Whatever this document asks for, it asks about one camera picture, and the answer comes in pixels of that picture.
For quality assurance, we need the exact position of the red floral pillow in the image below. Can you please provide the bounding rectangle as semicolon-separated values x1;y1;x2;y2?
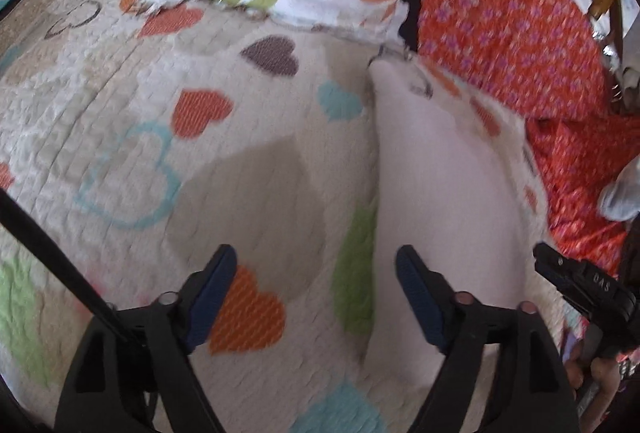
415;0;616;121

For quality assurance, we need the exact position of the person's right hand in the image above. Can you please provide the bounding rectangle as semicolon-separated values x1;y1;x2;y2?
565;343;626;396

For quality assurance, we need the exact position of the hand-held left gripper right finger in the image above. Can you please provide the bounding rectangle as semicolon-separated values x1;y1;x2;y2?
395;244;581;433

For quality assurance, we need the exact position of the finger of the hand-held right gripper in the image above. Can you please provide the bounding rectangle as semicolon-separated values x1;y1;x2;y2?
532;241;583;301

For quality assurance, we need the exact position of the black cable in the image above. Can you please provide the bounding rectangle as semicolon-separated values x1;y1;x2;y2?
0;188;156;419

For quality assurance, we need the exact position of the grey fluffy cloth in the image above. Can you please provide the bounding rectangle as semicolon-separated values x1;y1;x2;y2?
600;158;640;221

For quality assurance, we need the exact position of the heart-patterned quilted blanket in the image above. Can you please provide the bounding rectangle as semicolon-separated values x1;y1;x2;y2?
0;0;601;433

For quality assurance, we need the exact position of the orange floral cloth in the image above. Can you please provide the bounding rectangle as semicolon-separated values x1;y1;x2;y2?
525;113;640;274

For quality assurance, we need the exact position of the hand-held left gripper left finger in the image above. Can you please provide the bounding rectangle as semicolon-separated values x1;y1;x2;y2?
54;244;238;433

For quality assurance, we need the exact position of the dark cloth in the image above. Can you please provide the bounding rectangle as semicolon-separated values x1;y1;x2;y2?
397;0;425;54

